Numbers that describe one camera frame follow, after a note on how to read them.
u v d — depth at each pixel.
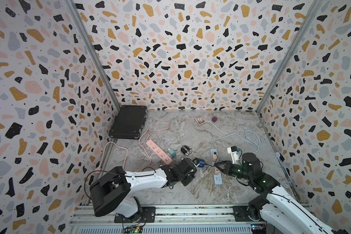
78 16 0.72
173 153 0.93
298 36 0.82
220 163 0.76
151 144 0.99
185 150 0.95
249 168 0.61
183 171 0.64
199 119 1.14
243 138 1.06
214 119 1.16
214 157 0.87
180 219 0.73
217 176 0.84
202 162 0.90
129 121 1.10
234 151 0.72
